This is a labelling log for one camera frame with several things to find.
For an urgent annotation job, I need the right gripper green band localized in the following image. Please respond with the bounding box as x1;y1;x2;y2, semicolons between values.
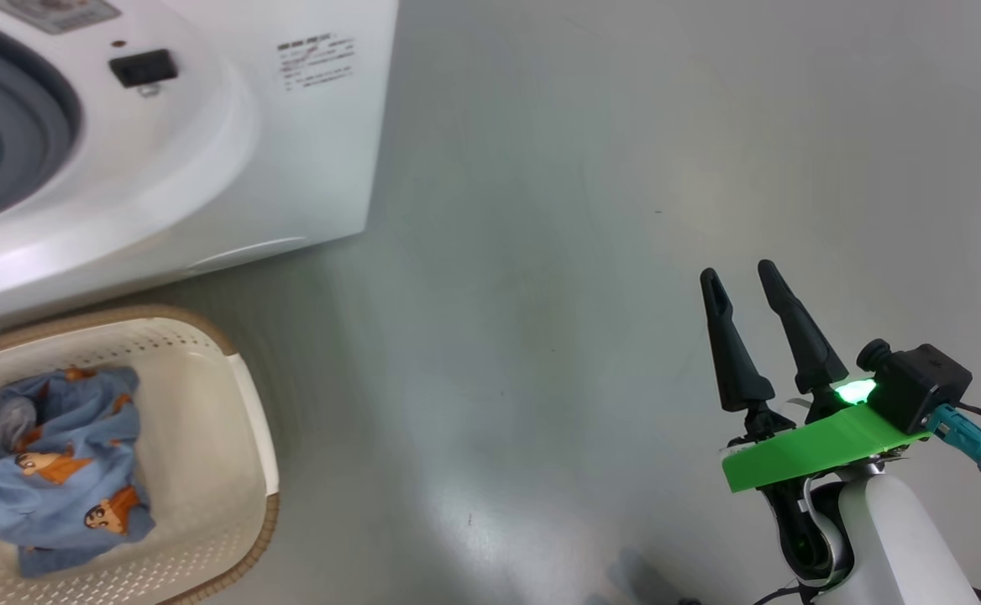
700;259;933;495

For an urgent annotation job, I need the blue cartoon print garment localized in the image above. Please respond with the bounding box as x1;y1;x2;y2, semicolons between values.
0;366;156;579

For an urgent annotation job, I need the white front-load washing machine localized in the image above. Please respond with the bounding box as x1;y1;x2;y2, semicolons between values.
0;0;401;341

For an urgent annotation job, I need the black door latch socket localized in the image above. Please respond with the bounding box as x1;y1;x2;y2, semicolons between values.
108;49;179;90

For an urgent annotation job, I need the grey rubber door gasket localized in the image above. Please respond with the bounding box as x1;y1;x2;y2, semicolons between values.
0;13;84;234

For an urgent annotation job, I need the round white filter cover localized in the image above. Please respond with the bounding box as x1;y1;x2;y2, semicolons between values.
184;235;308;275

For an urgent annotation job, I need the cream perforated laundry basket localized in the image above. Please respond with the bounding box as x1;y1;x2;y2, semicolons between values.
0;304;281;605

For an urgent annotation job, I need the grey warning sticker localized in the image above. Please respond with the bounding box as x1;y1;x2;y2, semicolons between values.
0;0;122;34

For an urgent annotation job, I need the teal cable connector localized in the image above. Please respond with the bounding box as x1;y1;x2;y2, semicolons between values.
926;403;981;481

